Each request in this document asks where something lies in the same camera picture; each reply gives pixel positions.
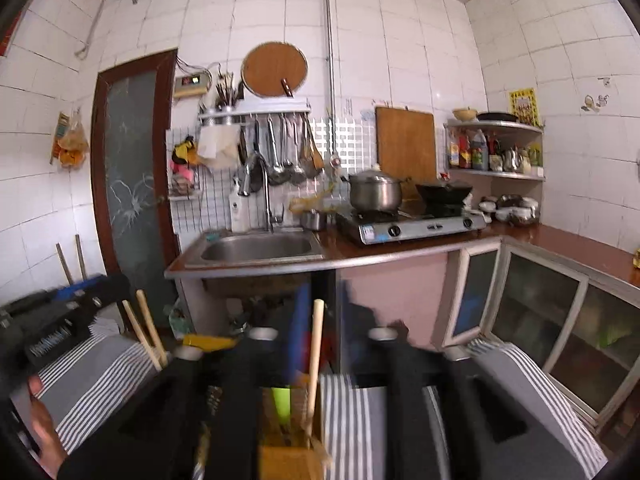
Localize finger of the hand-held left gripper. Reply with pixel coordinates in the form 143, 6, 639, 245
85, 272, 133, 311
50, 280, 98, 303

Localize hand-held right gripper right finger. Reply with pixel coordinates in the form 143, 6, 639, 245
337, 280, 586, 480

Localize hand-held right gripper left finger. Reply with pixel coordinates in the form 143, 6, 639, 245
60, 285, 313, 480

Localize green handled metal fork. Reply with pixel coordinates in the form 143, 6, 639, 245
271, 386, 292, 426

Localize yellow slotted utensil holder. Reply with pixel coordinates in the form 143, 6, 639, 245
182, 334, 333, 480

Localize person's left hand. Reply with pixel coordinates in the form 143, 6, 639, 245
27, 375, 68, 466

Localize steel sink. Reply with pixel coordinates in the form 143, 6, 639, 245
184, 230, 326, 268

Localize grey striped tablecloth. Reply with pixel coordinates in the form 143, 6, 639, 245
10, 332, 608, 480

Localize small metal cup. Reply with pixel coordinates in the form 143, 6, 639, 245
300, 210, 328, 232

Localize brown door with frosted glass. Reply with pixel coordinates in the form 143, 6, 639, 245
90, 49, 183, 306

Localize white soap bottle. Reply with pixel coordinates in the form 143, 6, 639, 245
228, 180, 251, 233

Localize hanging plastic bags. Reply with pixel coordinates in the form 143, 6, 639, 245
50, 110, 90, 168

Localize yellow and pink gloves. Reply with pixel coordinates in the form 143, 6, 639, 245
170, 136, 198, 181

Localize chrome faucet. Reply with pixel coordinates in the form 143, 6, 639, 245
236, 152, 281, 233

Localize steel gas stove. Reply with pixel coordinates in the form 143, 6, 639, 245
334, 207, 488, 247

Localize kitchen counter with cabinets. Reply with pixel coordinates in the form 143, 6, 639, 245
165, 220, 640, 431

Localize steel cooking pot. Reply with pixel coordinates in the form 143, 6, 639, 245
347, 170, 408, 211

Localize row of hanging metal ladles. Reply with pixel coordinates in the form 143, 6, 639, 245
237, 114, 326, 186

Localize hanging white cloths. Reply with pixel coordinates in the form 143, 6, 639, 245
196, 127, 241, 170

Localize black wok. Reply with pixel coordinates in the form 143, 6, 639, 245
415, 180, 473, 207

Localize rectangular wooden cutting board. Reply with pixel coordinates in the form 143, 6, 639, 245
375, 106, 438, 196

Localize cluster of bowls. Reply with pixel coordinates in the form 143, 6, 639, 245
477, 194, 542, 226

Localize cup of kitchen chopsticks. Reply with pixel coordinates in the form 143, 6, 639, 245
214, 71, 246, 112

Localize white corner shelf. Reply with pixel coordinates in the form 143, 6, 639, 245
444, 119, 546, 182

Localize row of condiment bottles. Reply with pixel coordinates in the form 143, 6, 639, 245
447, 129, 543, 173

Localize round wooden cutting board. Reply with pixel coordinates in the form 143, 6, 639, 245
241, 41, 309, 98

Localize wire wall basket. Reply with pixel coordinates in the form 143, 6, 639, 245
167, 127, 206, 201

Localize yellow gas hose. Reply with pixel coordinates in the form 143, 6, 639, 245
289, 180, 351, 216

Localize white wall grid panel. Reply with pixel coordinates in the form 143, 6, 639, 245
167, 115, 378, 231

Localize beige wall control box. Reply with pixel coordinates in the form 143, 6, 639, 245
172, 72, 212, 98

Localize metal wall rack shelf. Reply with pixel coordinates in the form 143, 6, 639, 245
197, 102, 312, 127

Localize wall paper notes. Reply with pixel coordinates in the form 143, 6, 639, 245
344, 97, 376, 121

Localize grey wall conduit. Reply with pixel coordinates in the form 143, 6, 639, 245
75, 0, 141, 58

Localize red wall poster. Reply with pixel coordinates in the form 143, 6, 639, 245
0, 10, 23, 58

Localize vertical metal wall pipe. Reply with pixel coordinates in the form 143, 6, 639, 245
320, 0, 338, 161

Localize yellow wall poster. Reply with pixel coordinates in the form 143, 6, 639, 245
509, 88, 541, 127

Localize wall hook stickers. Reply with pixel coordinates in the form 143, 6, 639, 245
580, 91, 611, 112

